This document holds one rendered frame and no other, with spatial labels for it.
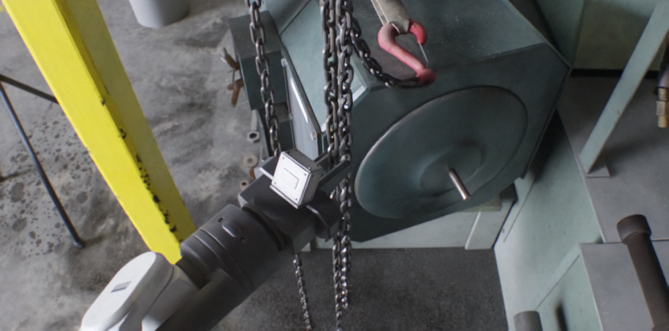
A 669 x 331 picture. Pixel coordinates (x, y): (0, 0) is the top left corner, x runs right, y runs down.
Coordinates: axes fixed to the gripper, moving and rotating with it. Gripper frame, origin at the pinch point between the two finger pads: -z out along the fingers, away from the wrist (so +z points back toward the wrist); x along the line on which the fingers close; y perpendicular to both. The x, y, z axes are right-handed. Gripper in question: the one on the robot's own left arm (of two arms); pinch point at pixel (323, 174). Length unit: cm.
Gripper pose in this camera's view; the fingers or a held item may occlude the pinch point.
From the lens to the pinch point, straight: 58.2
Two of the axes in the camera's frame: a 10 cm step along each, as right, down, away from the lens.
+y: -0.2, -6.4, -7.6
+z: -6.7, 5.8, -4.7
